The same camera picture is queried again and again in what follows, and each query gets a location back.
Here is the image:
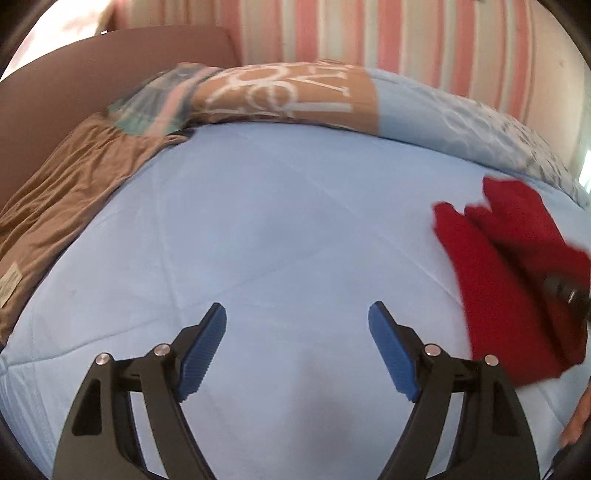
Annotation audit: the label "red knitted sweater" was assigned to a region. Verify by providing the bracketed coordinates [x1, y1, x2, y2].
[433, 177, 590, 386]

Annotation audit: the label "right hand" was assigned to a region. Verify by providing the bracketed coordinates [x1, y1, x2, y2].
[560, 385, 591, 448]

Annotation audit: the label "brown cloth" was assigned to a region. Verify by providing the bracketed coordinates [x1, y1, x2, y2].
[1, 112, 186, 344]

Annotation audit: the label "blue patterned folded duvet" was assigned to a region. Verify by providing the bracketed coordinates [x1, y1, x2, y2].
[190, 62, 590, 209]

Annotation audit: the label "light blue quilted bedspread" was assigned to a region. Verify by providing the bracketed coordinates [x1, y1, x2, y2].
[0, 121, 591, 480]

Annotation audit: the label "plaid pillow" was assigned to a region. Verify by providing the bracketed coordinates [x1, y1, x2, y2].
[107, 63, 222, 137]

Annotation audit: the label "brown headboard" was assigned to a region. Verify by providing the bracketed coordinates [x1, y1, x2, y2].
[1, 25, 239, 202]

